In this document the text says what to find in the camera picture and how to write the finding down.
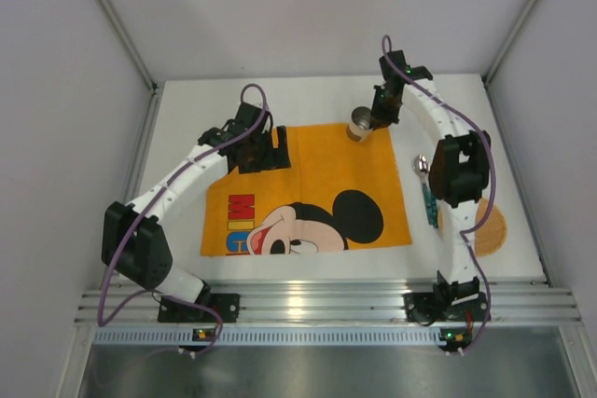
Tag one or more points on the orange Mickey Mouse placemat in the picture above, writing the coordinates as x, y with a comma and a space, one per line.
338, 195

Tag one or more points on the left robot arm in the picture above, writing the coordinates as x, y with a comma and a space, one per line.
134, 234

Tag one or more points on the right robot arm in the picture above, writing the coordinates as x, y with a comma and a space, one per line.
459, 171

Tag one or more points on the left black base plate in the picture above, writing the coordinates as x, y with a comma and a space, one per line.
227, 306

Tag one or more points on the perforated cable duct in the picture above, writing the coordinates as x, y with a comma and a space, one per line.
281, 336

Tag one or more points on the round woven coaster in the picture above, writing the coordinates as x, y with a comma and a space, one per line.
492, 234

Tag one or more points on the spoon with teal handle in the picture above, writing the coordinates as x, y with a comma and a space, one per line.
421, 168

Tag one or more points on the metal cup with cork band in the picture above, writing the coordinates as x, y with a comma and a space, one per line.
359, 126

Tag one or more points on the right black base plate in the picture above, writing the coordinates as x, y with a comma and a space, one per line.
425, 309

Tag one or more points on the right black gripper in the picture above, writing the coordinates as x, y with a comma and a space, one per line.
384, 112

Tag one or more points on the fork with teal handle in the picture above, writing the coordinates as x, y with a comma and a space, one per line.
434, 211

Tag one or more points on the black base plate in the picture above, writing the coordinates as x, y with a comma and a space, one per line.
425, 309
227, 306

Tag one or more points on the aluminium rail frame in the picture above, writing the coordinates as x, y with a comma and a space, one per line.
342, 288

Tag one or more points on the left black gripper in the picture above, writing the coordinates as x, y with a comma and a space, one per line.
263, 163

